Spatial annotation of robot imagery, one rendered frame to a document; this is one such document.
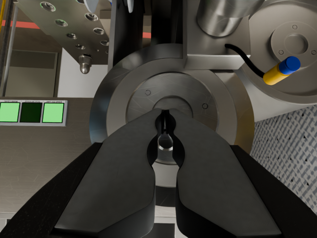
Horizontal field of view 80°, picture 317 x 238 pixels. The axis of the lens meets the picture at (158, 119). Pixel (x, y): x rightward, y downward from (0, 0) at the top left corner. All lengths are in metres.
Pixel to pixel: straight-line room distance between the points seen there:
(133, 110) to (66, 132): 0.42
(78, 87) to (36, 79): 1.02
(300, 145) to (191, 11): 0.23
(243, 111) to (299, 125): 0.15
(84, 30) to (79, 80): 1.66
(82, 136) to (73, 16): 0.28
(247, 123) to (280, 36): 0.09
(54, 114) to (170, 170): 0.45
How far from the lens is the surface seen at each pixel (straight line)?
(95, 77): 2.08
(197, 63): 0.17
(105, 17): 0.40
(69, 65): 2.20
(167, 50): 0.19
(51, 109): 0.58
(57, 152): 0.57
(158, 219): 0.53
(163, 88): 0.16
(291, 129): 0.33
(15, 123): 0.63
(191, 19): 0.17
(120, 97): 0.17
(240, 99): 0.19
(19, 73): 3.14
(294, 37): 0.24
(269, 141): 0.38
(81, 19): 0.44
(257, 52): 0.22
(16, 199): 0.63
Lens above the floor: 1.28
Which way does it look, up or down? 9 degrees down
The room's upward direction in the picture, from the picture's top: 179 degrees counter-clockwise
